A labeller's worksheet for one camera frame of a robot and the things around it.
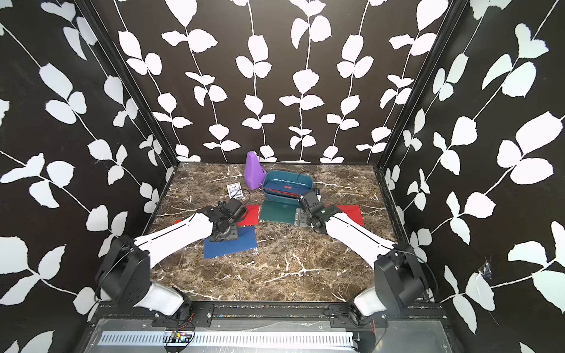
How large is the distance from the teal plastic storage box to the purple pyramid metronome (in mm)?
21

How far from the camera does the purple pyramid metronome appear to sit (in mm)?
1008

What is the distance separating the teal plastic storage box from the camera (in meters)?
1.05

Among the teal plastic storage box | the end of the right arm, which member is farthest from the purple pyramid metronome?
the end of the right arm

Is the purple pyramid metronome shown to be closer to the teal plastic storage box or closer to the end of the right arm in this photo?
the teal plastic storage box
